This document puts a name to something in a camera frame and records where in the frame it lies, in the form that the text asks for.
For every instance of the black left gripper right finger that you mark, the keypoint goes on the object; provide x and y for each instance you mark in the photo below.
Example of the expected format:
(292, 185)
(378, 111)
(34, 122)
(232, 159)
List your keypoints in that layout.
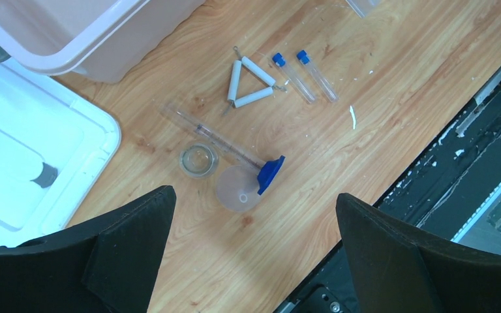
(397, 267)

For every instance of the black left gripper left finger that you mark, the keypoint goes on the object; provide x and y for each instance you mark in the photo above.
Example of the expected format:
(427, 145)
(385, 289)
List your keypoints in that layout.
(109, 263)

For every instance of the white clay pipe triangle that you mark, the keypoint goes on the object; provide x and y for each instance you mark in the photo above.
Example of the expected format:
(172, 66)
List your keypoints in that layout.
(248, 83)

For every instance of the blue capped vial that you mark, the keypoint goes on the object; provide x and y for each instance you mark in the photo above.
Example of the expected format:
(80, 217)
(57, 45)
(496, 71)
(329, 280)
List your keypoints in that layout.
(294, 78)
(317, 76)

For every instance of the small clear glass beaker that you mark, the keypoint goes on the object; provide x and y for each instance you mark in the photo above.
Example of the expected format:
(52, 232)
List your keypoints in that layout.
(199, 160)

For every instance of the pink plastic bin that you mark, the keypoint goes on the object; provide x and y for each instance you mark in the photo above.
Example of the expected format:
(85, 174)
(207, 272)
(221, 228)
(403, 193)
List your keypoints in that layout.
(101, 40)

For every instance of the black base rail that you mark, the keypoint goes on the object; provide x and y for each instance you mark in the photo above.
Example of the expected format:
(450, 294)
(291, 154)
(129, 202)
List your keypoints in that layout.
(451, 190)

